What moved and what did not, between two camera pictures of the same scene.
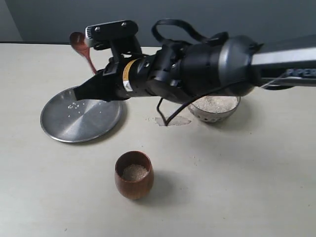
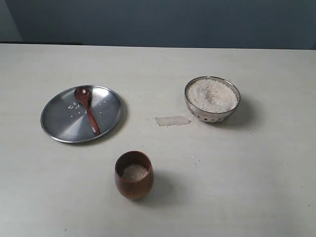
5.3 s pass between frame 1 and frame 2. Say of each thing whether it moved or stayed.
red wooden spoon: moved
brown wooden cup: stayed
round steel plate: stayed
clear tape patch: stayed
